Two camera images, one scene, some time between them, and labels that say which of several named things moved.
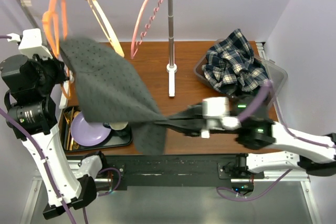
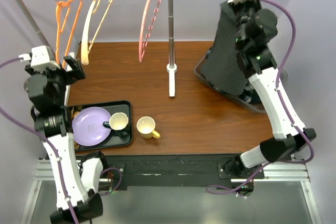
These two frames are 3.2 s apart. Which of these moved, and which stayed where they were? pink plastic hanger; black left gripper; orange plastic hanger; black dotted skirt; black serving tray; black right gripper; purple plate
Moved: black dotted skirt; orange plastic hanger; black right gripper; pink plastic hanger
Stayed: purple plate; black serving tray; black left gripper
